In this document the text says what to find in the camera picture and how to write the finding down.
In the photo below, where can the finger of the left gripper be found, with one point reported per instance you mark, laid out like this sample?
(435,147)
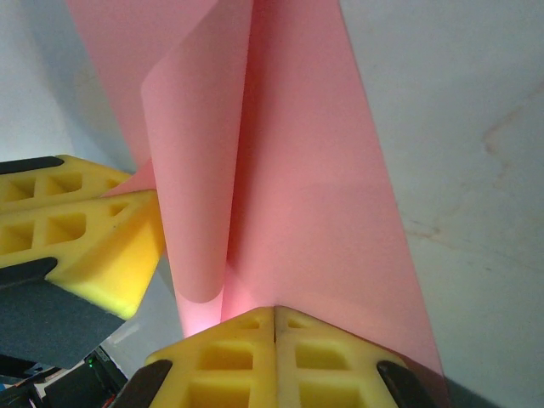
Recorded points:
(106,263)
(64,183)

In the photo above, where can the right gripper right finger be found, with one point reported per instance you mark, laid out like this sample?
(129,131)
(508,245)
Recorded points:
(323,365)

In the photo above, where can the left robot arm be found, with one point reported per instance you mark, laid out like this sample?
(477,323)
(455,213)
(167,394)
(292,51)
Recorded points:
(85,382)

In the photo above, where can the pink square paper sheet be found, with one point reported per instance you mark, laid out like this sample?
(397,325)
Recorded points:
(297,170)

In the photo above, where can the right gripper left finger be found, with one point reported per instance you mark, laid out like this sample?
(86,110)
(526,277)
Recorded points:
(238,361)

